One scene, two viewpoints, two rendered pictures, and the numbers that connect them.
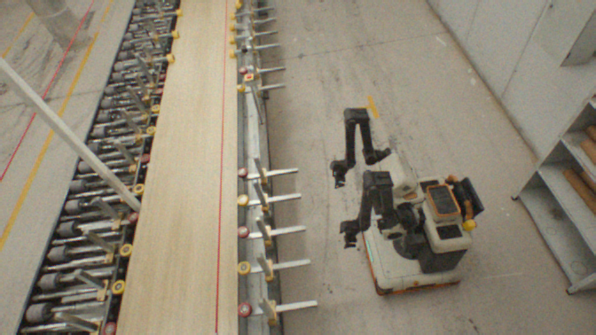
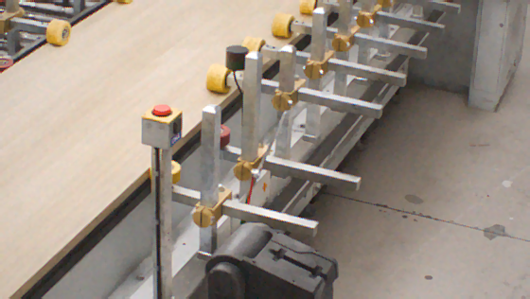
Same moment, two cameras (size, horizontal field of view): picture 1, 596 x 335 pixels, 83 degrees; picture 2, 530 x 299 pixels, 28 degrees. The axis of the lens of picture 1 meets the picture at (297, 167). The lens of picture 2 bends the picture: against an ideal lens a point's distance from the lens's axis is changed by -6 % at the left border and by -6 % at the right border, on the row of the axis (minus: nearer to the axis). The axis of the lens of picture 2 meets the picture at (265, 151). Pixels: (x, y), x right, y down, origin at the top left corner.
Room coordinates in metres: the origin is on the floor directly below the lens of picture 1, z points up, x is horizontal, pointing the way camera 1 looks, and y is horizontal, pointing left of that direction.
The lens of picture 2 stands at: (0.28, -0.69, 2.29)
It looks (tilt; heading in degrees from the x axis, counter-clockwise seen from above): 28 degrees down; 19
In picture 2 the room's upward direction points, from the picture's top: 3 degrees clockwise
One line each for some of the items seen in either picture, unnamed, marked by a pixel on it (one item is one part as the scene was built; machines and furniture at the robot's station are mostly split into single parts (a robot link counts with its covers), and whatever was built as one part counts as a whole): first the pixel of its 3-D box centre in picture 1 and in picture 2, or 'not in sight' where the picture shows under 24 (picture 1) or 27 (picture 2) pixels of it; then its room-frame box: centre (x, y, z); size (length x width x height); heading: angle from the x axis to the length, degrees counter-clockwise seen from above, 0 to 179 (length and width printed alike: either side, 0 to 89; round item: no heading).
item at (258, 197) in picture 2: not in sight; (251, 203); (2.76, 0.20, 0.75); 0.26 x 0.01 x 0.10; 178
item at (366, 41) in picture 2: (254, 22); (353, 37); (3.58, 0.17, 0.95); 0.50 x 0.04 x 0.04; 88
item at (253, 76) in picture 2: (254, 67); (250, 136); (2.79, 0.22, 0.93); 0.04 x 0.04 x 0.48; 88
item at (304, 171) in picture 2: (264, 71); (281, 167); (2.83, 0.14, 0.84); 0.43 x 0.03 x 0.04; 88
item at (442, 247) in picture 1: (429, 223); not in sight; (1.03, -0.87, 0.59); 0.55 x 0.34 x 0.83; 178
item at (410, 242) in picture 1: (398, 230); not in sight; (0.98, -0.61, 0.68); 0.28 x 0.27 x 0.25; 178
